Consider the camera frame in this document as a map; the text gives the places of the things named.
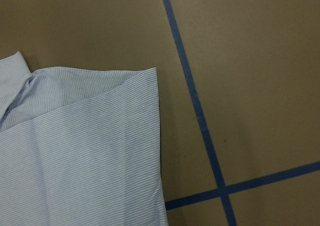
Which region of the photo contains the blue striped button shirt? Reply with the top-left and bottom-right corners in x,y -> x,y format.
0,52 -> 168,226

